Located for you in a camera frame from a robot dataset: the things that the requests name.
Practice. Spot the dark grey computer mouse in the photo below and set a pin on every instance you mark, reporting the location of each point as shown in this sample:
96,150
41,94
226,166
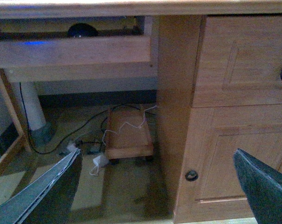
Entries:
79,30

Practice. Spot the small wooden wheeled platform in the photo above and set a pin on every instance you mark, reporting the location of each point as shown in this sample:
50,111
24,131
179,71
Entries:
127,134

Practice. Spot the wooden pull-out keyboard tray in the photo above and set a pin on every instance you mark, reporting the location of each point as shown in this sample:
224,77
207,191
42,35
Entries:
33,50

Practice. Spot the wooden cabinet door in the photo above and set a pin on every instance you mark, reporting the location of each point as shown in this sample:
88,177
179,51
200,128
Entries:
214,134

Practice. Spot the wooden desk drawer front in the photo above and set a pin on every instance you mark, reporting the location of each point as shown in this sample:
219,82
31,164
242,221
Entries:
240,61

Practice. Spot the white power adapter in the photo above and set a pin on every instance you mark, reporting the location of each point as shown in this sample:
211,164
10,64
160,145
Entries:
99,162

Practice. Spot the wooden desk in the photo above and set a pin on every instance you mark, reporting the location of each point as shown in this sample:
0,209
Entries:
181,25

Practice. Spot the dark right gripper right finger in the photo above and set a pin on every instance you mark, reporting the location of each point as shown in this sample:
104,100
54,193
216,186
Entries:
262,186

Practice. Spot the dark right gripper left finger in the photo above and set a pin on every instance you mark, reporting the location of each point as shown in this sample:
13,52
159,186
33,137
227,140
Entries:
48,199

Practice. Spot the white round pipe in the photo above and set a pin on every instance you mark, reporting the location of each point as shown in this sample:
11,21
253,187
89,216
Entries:
30,105

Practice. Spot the black ring door handle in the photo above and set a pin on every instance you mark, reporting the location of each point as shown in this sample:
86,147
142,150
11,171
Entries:
191,176

